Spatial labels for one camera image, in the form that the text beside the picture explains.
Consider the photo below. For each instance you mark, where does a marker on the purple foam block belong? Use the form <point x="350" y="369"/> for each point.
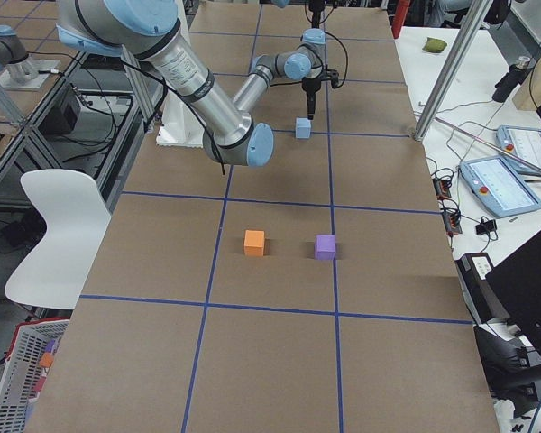
<point x="325" y="247"/>

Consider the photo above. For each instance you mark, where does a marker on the orange foam block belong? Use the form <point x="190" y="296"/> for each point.
<point x="254" y="243"/>

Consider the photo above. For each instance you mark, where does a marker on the blue teach pendant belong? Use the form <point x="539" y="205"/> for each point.
<point x="499" y="187"/>
<point x="521" y="142"/>

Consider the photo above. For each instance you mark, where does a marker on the light blue foam block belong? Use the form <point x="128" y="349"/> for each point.
<point x="303" y="128"/>

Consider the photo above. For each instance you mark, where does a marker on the white perforated basket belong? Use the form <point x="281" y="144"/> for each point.
<point x="23" y="375"/>

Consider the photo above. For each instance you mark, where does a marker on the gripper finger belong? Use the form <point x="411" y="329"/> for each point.
<point x="311" y="105"/>
<point x="315" y="19"/>

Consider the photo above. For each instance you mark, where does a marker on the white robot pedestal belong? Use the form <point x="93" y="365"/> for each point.
<point x="179" y="127"/>

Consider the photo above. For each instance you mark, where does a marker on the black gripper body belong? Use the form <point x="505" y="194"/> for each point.
<point x="309" y="88"/>
<point x="316" y="13"/>

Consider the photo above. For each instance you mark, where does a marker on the near blue teach pendant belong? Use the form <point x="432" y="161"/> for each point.
<point x="499" y="187"/>

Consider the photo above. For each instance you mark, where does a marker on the aluminium frame post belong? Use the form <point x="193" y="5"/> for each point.
<point x="478" y="10"/>

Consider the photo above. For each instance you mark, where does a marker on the green cloth pouch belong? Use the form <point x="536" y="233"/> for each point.
<point x="434" y="45"/>

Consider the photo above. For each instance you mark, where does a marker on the black power adapter box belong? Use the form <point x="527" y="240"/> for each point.
<point x="480" y="299"/>

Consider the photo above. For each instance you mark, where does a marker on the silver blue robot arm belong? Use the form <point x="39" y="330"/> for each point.
<point x="151" y="31"/>
<point x="284" y="3"/>

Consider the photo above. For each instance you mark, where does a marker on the far blue teach pendant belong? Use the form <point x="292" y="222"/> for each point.
<point x="521" y="142"/>

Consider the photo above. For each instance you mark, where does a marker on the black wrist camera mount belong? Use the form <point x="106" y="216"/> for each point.
<point x="332" y="77"/>

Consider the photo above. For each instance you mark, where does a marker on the white plastic chair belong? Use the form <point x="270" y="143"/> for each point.
<point x="53" y="274"/>

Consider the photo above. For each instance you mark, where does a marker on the black monitor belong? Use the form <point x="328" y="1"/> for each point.
<point x="516" y="282"/>

